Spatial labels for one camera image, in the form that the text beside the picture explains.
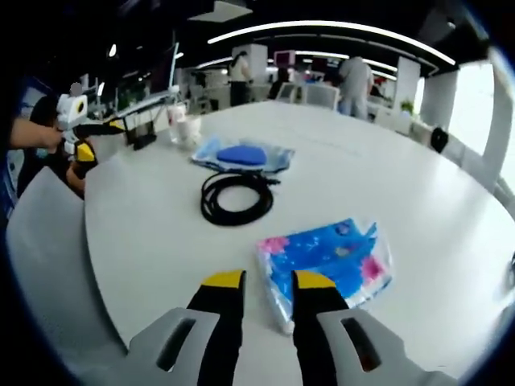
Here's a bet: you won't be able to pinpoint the large dark monitor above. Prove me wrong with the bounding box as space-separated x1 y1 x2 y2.
154 42 181 94

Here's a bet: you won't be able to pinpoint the clear plastic bottle white cap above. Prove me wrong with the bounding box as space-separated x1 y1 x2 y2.
166 103 188 145

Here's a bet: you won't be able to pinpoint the white side desk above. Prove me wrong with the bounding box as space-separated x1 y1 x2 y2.
98 88 180 121

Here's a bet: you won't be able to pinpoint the person's left hand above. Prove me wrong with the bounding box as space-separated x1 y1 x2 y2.
39 127 64 152

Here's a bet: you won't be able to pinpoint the ceiling air vent panel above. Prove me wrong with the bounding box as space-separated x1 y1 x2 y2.
187 0 254 23

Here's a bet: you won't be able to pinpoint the long curved ceiling light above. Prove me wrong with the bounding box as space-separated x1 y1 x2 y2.
207 19 458 66

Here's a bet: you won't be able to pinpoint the black cable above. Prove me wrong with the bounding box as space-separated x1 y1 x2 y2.
200 170 282 227

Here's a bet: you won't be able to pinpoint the black office chair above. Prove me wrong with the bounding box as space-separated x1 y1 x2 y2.
430 126 450 154

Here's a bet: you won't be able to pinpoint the person's own upper body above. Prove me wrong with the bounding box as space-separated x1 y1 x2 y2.
15 96 88 200

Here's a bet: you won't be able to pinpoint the white office chair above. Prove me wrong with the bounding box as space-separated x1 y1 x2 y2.
305 84 340 109
277 82 303 105

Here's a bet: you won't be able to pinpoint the blue flowered tissue pack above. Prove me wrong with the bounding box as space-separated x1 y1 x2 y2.
254 217 393 335

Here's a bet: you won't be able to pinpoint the white paper cup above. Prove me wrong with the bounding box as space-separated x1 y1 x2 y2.
176 116 202 149

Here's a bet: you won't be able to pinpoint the bagged blue sponge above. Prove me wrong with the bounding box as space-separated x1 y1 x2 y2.
190 135 296 173

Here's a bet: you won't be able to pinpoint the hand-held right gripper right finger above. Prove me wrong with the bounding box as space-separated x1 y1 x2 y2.
291 269 459 386

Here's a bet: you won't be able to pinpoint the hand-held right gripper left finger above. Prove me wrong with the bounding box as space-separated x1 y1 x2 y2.
128 269 247 386

